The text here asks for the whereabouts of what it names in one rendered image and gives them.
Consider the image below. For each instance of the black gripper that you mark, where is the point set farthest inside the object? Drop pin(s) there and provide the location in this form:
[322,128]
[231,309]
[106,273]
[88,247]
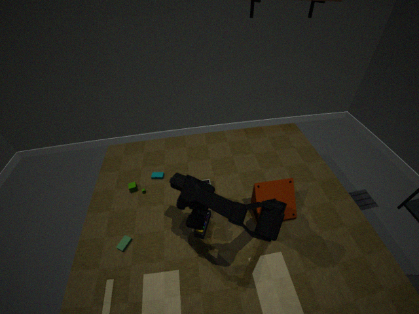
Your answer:
[197,218]

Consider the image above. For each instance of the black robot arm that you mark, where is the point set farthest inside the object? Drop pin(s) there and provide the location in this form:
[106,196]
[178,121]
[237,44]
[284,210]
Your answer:
[194,190]

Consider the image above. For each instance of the green rectangular block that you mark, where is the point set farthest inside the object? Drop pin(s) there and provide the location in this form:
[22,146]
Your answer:
[125,241]

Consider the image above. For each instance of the teal flat block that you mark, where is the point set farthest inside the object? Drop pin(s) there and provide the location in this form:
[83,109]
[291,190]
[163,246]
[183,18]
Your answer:
[157,175]

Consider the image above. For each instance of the green cube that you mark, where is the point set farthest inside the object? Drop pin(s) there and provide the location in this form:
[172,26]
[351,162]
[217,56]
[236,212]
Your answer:
[132,187]

